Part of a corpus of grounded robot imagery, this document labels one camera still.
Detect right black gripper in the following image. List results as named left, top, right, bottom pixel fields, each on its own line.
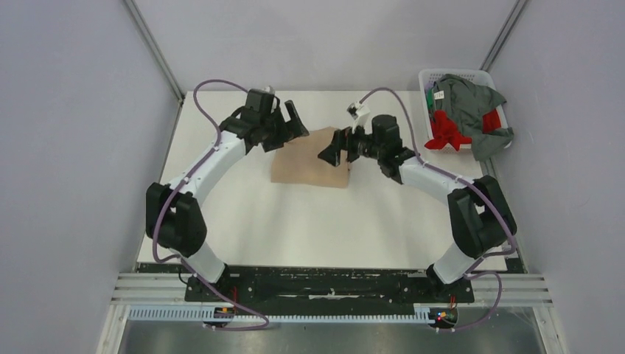
left=319, top=120, right=385, bottom=167

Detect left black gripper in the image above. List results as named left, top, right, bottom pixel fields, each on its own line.
left=259, top=101, right=308, bottom=153

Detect beige t-shirt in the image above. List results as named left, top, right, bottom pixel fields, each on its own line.
left=270, top=127, right=351, bottom=189

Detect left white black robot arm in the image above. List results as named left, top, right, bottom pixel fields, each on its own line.
left=145, top=89, right=309, bottom=301

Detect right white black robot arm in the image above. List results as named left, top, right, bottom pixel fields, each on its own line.
left=318, top=114, right=517, bottom=301

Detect green garment in basket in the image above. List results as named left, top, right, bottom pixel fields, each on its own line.
left=425, top=88, right=436, bottom=114

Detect red t-shirt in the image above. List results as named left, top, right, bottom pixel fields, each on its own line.
left=425, top=110, right=502, bottom=151

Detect grey-green t-shirt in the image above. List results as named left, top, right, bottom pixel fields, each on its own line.
left=433, top=74, right=515, bottom=162

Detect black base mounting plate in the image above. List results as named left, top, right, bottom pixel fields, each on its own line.
left=214, top=265, right=475, bottom=316

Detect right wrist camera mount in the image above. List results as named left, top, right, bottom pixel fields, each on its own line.
left=347, top=102, right=371, bottom=133

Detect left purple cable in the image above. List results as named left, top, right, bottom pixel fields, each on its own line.
left=151, top=79, right=271, bottom=332

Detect purple cable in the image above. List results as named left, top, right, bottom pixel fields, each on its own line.
left=151, top=79, right=271, bottom=332
left=358, top=86, right=519, bottom=333

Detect white slotted cable duct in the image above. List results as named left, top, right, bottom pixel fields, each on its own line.
left=128, top=305, right=435, bottom=325

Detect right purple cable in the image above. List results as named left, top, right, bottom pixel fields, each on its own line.
left=358, top=86, right=519, bottom=333

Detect aluminium frame rails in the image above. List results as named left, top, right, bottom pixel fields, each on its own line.
left=112, top=263, right=552, bottom=307

